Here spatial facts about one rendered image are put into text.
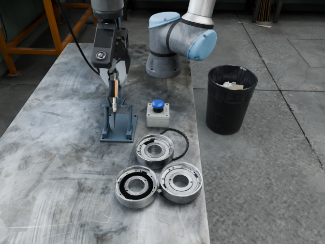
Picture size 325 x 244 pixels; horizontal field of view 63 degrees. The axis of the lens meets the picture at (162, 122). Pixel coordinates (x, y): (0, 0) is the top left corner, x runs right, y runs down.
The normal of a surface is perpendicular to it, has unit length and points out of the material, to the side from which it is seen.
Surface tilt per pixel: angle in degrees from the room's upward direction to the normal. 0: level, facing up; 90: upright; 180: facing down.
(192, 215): 0
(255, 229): 0
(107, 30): 31
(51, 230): 0
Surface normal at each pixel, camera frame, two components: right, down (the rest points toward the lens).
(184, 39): -0.64, 0.24
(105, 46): 0.03, -0.33
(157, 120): -0.03, 0.64
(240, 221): 0.01, -0.76
